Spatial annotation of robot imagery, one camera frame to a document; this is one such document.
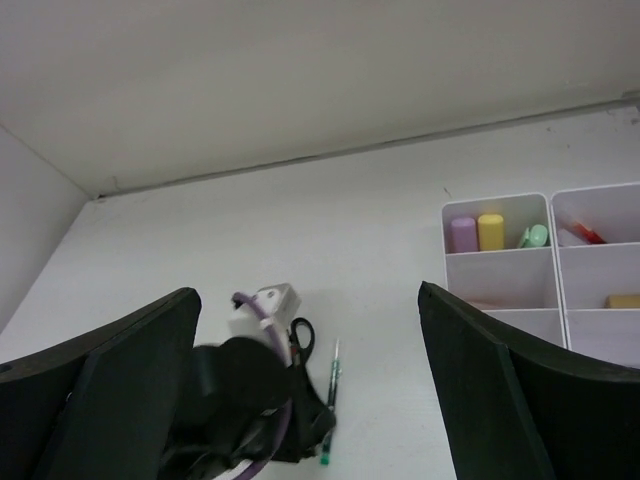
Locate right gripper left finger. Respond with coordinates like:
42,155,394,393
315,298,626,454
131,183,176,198
1,288,201,479

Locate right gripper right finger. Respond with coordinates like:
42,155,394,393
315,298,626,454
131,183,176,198
418,282,639,479

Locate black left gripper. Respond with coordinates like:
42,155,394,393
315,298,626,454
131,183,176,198
159,337,336,479

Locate black handled scissors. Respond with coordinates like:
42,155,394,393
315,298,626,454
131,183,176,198
289,317,316,366

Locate green pen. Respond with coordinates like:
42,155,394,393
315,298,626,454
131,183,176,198
320,338,341,467

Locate green highlighter marker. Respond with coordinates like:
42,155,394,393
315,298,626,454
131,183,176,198
517,224,549,249

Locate purple highlighter marker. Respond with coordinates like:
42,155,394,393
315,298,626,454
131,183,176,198
450,217,479,253

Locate yellow highlighter marker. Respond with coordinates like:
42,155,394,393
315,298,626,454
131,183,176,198
477,214,505,251

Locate orange red pen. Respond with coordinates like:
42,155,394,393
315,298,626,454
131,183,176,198
570,221,607,245

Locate red pen with white cap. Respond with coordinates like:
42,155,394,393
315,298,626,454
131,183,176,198
557,228,585,247

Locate yellow eraser block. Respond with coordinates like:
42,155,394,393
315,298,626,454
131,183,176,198
605,294,640,309

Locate white compartment organizer box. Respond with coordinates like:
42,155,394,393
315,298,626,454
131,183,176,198
441,183,639,368

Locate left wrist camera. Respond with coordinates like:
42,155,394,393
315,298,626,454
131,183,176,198
228,283,301,356

